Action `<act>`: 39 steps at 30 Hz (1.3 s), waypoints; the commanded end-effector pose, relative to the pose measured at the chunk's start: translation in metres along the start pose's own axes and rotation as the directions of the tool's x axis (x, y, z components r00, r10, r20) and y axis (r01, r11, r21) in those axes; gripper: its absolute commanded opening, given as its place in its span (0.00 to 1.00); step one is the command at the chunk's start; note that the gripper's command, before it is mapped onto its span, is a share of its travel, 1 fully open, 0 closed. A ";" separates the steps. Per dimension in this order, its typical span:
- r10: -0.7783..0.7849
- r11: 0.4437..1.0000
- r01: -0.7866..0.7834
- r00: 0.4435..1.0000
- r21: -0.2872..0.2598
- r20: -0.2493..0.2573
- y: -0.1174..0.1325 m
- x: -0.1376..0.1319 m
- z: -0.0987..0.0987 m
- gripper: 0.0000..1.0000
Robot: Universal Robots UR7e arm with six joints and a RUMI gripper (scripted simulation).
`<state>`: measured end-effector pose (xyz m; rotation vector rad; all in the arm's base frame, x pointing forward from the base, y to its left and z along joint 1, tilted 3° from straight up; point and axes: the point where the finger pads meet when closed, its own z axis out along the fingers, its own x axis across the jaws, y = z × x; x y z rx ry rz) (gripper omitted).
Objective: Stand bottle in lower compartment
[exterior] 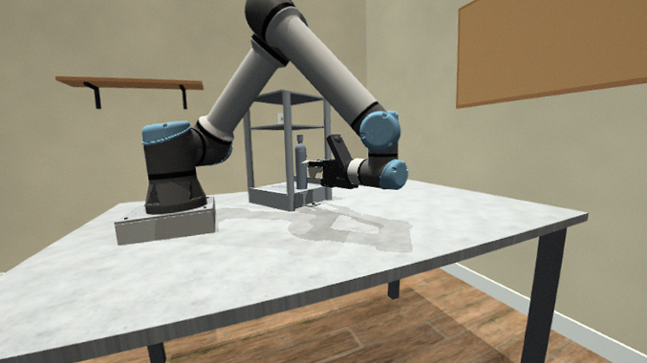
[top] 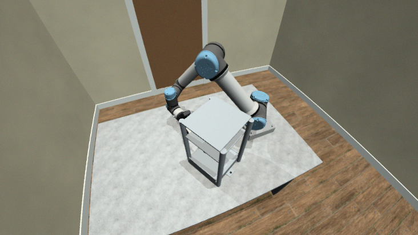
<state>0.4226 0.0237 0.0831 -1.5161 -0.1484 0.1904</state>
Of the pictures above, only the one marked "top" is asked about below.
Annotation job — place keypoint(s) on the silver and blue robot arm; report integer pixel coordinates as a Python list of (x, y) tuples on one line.
[(210, 64)]

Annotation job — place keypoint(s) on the white shelving unit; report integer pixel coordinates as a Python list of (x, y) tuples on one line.
[(213, 127)]

